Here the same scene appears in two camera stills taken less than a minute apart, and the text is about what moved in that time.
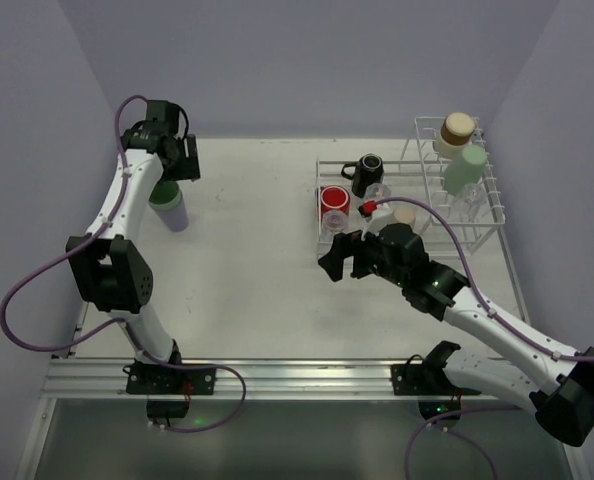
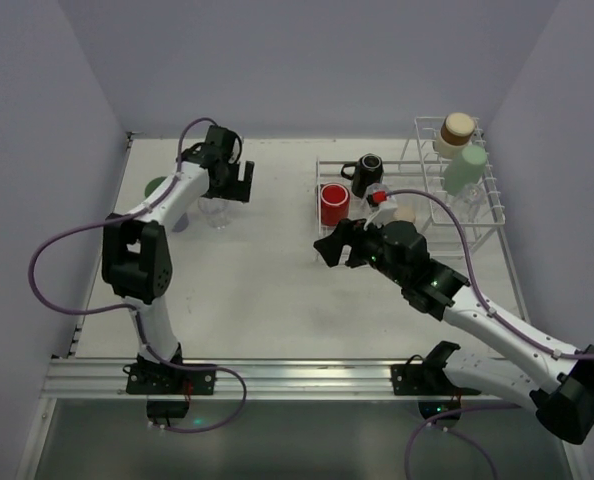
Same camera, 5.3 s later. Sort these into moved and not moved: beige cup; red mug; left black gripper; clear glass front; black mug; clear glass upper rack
Moved: left black gripper; clear glass front
Not moved: beige cup; clear glass upper rack; red mug; black mug
